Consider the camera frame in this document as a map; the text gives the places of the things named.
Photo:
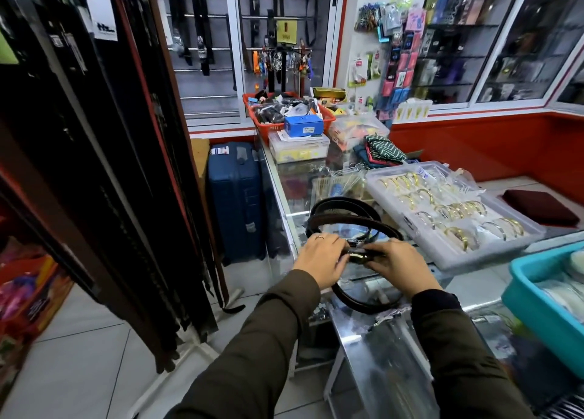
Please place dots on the person's left thumb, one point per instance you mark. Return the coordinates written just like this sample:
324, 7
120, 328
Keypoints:
342, 262

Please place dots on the white framed wall belt cabinet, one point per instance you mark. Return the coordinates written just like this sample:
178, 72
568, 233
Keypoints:
207, 95

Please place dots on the gold rectangular box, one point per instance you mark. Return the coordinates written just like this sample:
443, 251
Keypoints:
328, 93

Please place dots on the clear lidded plastic container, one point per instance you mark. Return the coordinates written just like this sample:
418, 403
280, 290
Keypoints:
299, 150

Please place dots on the colourful printed bag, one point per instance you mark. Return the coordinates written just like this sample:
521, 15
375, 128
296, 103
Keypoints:
27, 304

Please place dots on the person's left forearm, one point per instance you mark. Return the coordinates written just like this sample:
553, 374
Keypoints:
255, 355

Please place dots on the row of hanging dark belts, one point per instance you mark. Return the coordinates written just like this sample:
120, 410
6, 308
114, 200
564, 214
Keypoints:
91, 158

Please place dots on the person's right forearm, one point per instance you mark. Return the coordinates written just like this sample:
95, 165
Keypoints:
461, 364

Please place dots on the blue cardboard box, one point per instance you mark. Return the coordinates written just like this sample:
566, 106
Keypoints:
303, 126

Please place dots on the teal plastic basket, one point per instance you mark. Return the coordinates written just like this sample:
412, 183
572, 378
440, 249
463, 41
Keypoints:
529, 304

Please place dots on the yellow hang tag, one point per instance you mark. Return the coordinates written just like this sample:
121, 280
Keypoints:
287, 32

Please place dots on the person's left hand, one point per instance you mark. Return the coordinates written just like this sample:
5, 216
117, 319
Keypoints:
317, 259

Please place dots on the black coiled leather belt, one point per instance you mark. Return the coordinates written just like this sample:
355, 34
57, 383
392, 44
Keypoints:
346, 201

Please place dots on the cream plastic mesh basket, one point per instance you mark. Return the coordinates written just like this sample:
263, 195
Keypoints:
335, 187

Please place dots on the person's right hand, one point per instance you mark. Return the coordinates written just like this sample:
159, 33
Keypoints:
404, 268

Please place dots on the green patterned folded cloth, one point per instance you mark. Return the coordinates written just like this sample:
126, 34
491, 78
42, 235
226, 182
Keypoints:
387, 148

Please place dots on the blue hard-shell suitcase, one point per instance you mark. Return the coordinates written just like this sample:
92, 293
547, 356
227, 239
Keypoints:
235, 195

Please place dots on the dark brown leather belt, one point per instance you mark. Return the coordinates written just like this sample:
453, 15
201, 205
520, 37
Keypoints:
360, 220

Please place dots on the white plastic packets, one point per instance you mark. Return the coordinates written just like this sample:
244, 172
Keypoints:
565, 291

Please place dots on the row of white yellow packets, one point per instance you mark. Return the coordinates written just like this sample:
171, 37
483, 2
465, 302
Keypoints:
413, 111

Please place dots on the orange plastic basket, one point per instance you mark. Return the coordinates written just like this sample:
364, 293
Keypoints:
269, 129

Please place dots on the clear bag of colourful items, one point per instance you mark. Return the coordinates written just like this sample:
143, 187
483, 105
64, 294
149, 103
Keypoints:
356, 130

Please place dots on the glass display counter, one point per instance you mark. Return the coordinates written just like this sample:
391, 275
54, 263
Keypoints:
388, 364

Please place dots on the black hanging belt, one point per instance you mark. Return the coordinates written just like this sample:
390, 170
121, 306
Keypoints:
179, 26
202, 31

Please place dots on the person's right thumb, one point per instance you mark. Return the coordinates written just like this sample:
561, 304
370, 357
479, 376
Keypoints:
375, 265

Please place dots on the blue and red folded cloth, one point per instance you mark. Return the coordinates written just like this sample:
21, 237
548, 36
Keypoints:
365, 158

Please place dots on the clear plastic bangle tray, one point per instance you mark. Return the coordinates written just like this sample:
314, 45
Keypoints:
438, 245

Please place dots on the glass wall cabinet of wallets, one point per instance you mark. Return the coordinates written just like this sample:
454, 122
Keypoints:
502, 44

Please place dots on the hanging packets of accessories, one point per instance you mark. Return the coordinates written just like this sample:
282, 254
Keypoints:
397, 54

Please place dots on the maroon folded cloth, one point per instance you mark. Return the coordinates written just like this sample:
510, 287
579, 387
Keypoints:
540, 206

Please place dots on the white paper hang tag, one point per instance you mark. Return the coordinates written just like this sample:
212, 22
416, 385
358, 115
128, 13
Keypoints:
100, 8

